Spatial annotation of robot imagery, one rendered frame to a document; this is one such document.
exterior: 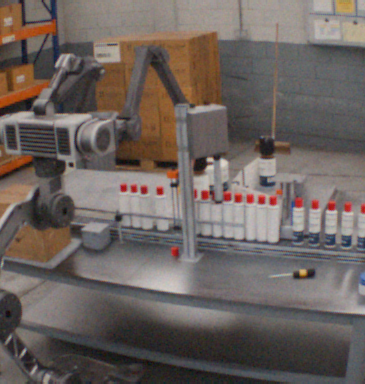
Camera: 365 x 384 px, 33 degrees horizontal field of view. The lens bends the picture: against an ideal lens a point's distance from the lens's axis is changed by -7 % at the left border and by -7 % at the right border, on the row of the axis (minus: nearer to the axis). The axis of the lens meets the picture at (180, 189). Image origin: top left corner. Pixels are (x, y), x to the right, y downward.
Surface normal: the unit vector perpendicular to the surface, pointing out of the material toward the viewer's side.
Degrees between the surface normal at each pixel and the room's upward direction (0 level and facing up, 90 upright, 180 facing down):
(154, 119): 89
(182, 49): 90
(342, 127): 90
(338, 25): 90
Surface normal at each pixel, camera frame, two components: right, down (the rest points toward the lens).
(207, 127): 0.52, 0.26
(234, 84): -0.49, 0.32
